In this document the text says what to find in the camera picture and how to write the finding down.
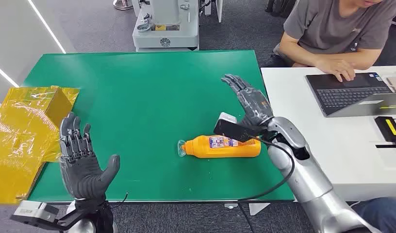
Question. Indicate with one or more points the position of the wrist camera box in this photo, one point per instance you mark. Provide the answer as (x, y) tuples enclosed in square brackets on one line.
[(34, 214), (230, 128)]

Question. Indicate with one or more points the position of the orange detergent bottle clear cap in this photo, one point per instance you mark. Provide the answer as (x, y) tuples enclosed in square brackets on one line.
[(217, 149)]

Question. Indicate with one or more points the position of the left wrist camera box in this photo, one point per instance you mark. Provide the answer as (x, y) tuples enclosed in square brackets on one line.
[(34, 214)]

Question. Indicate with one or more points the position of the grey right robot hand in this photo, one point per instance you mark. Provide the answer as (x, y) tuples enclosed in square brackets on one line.
[(256, 106)]

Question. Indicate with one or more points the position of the person's leg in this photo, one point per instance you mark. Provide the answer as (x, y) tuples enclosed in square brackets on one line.
[(383, 214)]

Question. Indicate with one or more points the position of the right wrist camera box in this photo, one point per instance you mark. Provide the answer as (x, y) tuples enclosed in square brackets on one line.
[(230, 128)]

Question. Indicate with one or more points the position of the white furniture leg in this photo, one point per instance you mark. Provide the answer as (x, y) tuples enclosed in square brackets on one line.
[(219, 9)]

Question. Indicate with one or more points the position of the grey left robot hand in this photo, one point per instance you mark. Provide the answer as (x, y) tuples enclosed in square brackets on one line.
[(82, 173)]

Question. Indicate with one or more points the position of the dark grey laptop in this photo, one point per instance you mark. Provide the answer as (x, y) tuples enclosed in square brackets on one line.
[(346, 95)]

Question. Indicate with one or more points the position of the chrome round stand base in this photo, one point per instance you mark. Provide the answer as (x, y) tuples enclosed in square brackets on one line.
[(122, 4)]

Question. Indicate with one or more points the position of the green table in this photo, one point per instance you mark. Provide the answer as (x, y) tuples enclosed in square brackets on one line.
[(159, 96)]

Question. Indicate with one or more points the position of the black device yellow label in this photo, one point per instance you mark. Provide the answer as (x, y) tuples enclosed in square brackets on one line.
[(389, 130)]

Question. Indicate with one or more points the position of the white desk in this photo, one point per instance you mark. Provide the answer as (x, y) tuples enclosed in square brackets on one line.
[(349, 148)]

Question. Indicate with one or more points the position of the metal table bracket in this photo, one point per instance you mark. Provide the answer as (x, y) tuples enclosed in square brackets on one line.
[(230, 205)]

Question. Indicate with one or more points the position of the white column robot machine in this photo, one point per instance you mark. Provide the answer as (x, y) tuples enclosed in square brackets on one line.
[(166, 32)]

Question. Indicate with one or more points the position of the person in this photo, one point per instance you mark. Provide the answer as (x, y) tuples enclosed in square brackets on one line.
[(333, 29)]

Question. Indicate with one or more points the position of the yellow film wrapped box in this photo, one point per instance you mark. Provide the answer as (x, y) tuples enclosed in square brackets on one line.
[(18, 138)]

